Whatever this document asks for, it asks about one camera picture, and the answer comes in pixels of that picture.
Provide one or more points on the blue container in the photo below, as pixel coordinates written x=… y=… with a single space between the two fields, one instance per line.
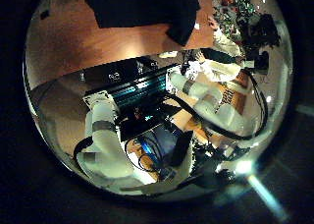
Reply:
x=160 y=142

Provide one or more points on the wooden panel with black stripes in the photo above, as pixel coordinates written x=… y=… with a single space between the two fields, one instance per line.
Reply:
x=230 y=98

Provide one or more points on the dark piece of clothing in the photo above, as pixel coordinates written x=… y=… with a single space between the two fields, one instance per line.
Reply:
x=140 y=8

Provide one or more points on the bright lamp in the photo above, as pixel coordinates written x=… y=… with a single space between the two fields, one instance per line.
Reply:
x=243 y=167

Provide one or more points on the black case with teal lights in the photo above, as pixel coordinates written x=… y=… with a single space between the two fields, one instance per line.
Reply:
x=140 y=88

